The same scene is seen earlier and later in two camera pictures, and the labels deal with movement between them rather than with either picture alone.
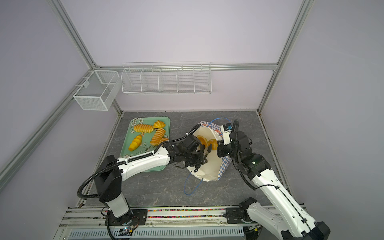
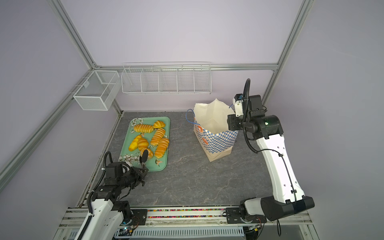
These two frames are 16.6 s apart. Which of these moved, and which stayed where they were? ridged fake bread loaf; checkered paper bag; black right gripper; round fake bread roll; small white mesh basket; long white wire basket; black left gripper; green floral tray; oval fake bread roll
Moved: checkered paper bag; black left gripper; round fake bread roll; black right gripper
Stayed: ridged fake bread loaf; green floral tray; small white mesh basket; long white wire basket; oval fake bread roll
